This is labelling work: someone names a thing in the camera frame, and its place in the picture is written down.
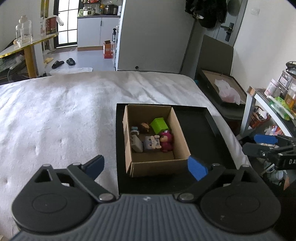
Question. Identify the clear glass jar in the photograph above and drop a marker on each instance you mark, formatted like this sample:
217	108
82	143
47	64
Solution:
24	31

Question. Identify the large open black box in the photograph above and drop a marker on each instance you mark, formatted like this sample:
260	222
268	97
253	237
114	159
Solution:
215	63

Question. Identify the blue grey toy figure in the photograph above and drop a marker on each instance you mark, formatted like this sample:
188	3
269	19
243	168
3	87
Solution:
152	143

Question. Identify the white bed blanket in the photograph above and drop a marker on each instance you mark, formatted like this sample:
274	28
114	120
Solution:
63	119

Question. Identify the orange cardboard box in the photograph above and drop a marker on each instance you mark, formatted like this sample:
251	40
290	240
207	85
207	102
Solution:
108	49

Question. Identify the white metal shelf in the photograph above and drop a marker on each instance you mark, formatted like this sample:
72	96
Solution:
257	96

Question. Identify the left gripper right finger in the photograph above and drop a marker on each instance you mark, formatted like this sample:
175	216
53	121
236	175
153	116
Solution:
204	189

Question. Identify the white charger plug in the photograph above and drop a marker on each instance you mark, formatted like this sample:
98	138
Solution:
136	144

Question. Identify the pink dress doll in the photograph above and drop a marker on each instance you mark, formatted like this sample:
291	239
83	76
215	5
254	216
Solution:
167	141

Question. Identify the white kitchen cabinet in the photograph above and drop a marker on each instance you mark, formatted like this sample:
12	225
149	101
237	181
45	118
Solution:
92	31

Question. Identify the gold rimmed side table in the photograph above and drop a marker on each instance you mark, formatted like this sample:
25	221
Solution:
27	48

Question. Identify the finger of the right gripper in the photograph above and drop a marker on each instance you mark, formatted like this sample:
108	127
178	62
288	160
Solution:
269	153
279	140

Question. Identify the black tray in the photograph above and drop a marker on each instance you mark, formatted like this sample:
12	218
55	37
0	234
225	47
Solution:
203	138

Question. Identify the black slipper left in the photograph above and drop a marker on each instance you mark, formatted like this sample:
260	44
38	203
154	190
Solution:
57	64

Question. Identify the brown cardboard box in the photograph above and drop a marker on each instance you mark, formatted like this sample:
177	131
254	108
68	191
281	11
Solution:
153	163

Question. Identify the brown small toy figure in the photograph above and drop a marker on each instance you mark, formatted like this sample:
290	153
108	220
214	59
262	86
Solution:
144	127

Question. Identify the green toy box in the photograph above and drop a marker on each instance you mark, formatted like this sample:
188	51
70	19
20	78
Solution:
159	125

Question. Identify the black slipper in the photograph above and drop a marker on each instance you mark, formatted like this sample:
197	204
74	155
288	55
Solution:
70	62
57	64

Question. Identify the black hanging clothes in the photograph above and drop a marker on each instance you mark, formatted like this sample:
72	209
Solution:
207	12

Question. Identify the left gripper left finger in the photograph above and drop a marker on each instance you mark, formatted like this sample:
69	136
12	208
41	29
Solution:
82	177

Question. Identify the black slipper right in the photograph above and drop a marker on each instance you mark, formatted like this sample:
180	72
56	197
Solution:
70	62

